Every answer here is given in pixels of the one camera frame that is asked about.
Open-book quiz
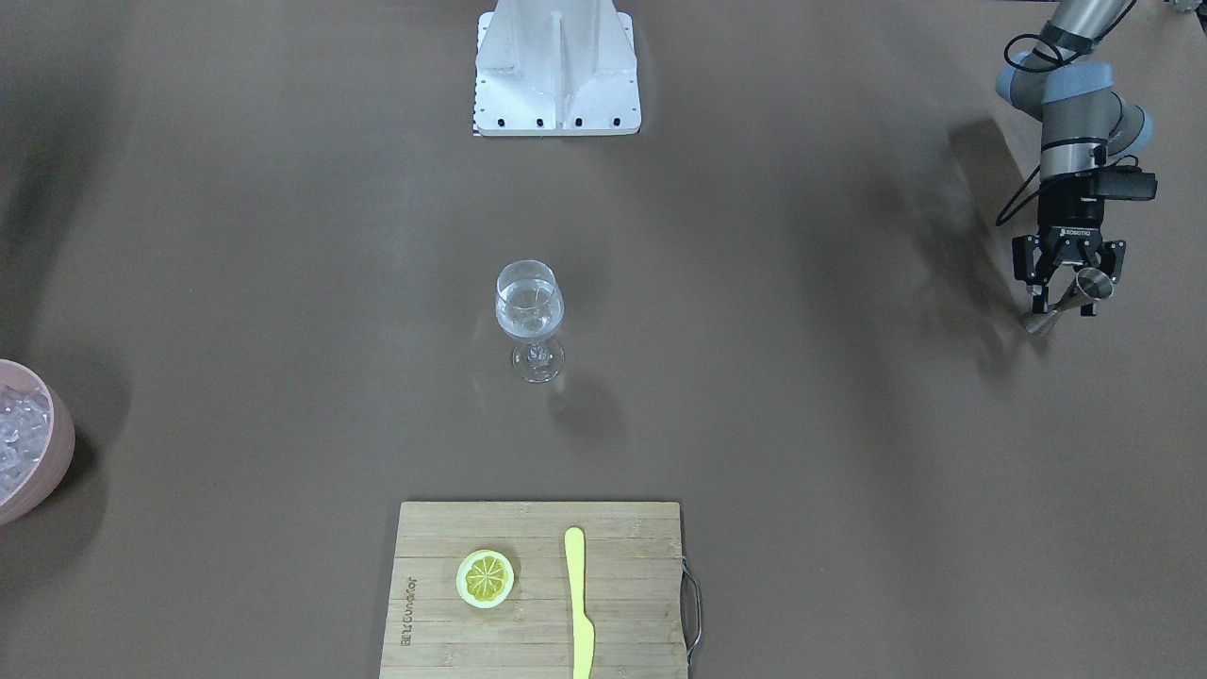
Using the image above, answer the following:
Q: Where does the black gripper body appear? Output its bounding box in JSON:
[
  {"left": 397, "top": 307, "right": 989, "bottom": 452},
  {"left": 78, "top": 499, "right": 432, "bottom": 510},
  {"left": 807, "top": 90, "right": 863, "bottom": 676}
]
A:
[{"left": 1025, "top": 174, "right": 1108, "bottom": 279}]

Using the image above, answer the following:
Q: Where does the steel double jigger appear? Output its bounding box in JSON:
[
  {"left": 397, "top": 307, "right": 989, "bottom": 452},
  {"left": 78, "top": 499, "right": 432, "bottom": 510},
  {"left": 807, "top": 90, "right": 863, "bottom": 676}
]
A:
[{"left": 1024, "top": 271, "right": 1085, "bottom": 336}]

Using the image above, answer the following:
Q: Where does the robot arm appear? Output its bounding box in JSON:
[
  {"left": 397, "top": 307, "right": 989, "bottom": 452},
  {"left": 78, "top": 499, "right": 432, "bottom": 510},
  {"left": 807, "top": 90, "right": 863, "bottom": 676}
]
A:
[{"left": 995, "top": 1, "right": 1158, "bottom": 334}]

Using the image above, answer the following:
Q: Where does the clear wine glass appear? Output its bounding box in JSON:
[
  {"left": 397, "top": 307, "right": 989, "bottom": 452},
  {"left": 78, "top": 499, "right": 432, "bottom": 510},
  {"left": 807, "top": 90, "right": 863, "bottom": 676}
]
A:
[{"left": 495, "top": 259, "right": 565, "bottom": 384}]

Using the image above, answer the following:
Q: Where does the pink bowl of ice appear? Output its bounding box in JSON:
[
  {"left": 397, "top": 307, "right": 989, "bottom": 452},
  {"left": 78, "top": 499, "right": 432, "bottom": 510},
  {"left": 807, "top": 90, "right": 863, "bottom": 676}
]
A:
[{"left": 1, "top": 359, "right": 76, "bottom": 525}]

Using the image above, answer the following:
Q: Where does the bamboo cutting board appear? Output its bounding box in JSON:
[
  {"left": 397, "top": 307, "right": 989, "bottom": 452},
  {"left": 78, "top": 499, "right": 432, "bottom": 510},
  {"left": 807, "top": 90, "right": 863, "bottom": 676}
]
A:
[{"left": 378, "top": 501, "right": 700, "bottom": 678}]

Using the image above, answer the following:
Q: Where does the yellow plastic knife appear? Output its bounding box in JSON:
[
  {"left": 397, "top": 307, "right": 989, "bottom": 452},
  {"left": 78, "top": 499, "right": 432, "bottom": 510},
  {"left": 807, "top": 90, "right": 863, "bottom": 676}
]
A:
[{"left": 564, "top": 527, "right": 596, "bottom": 679}]

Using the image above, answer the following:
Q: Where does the yellow lemon slice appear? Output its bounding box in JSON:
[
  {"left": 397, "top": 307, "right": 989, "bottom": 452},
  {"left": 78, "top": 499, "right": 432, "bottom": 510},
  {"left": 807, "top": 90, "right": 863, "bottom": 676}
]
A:
[{"left": 455, "top": 550, "right": 517, "bottom": 609}]

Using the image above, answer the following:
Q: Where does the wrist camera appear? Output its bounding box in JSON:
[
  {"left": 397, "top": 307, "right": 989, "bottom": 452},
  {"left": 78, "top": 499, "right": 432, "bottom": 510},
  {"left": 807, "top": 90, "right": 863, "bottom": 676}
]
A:
[{"left": 1089, "top": 166, "right": 1158, "bottom": 201}]

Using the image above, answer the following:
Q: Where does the white camera column base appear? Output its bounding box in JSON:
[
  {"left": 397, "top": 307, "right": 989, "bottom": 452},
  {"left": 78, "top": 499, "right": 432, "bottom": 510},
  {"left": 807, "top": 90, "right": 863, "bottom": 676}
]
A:
[{"left": 471, "top": 1, "right": 642, "bottom": 137}]

